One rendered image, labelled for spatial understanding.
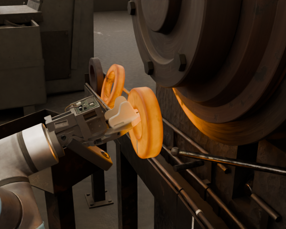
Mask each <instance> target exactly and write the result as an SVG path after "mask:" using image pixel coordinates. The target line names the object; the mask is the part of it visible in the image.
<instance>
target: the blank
mask: <svg viewBox="0 0 286 229"><path fill-rule="evenodd" d="M128 102H129V103H130V104H131V106H132V107H133V109H137V110H138V112H139V114H140V118H141V120H140V122H139V123H138V124H137V125H135V126H134V127H133V128H132V129H131V130H130V131H129V135H130V139H131V142H132V145H133V148H134V150H135V152H136V154H137V155H138V156H139V157H140V158H142V159H145V158H151V157H156V156H157V155H159V153H160V151H161V148H162V144H163V121H162V115H161V111H160V107H159V104H158V101H157V98H156V96H155V94H154V92H153V91H152V90H151V89H150V88H148V87H139V88H133V89H131V91H130V92H129V95H128Z"/></svg>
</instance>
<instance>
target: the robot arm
mask: <svg viewBox="0 0 286 229"><path fill-rule="evenodd" d="M69 106H71V107H70V108H69V109H70V111H69V109H68V111H67V112H66V111H65V113H62V114H60V115H57V116H55V117H51V115H49V116H46V117H44V119H45V124H46V127H47V128H46V127H45V125H44V124H43V123H41V124H38V125H35V126H33V127H30V128H28V129H25V130H23V131H21V132H18V133H16V134H13V135H10V136H8V137H5V138H3V139H0V229H45V228H44V221H42V218H41V215H40V212H39V208H38V205H37V203H36V200H35V196H34V193H33V190H32V187H31V184H30V181H29V178H28V176H29V175H32V174H34V173H36V172H39V171H41V170H43V169H46V168H48V167H50V166H52V165H55V164H57V163H58V162H59V159H58V157H59V158H60V157H62V156H65V153H64V149H63V147H64V146H66V147H67V148H69V149H70V150H72V151H74V152H75V153H77V154H79V155H80V156H82V157H83V158H85V159H87V160H88V161H90V162H91V163H93V164H95V165H96V166H98V167H100V168H101V169H103V170H105V171H108V170H109V169H110V167H111V166H112V165H113V163H112V160H111V158H110V156H109V154H108V153H107V152H106V151H103V150H102V149H100V148H99V147H97V145H101V144H104V143H106V142H109V141H111V140H114V139H117V138H119V137H121V136H122V135H124V134H125V133H127V132H128V131H130V130H131V129H132V128H133V127H134V126H135V125H137V124H138V123H139V122H140V120H141V118H140V114H139V112H138V110H137V109H133V107H132V106H131V104H130V103H129V102H128V101H127V100H126V99H125V97H123V96H119V97H117V98H116V99H115V103H114V107H113V108H112V109H110V110H108V111H106V112H105V114H104V113H103V111H102V110H101V107H100V105H99V104H98V102H97V100H96V99H95V97H93V95H92V96H90V97H87V98H85V99H82V100H79V101H77V102H74V103H71V104H70V105H69ZM69 106H67V107H66V108H68V107H69ZM66 108H65V109H66ZM109 126H110V127H111V128H109Z"/></svg>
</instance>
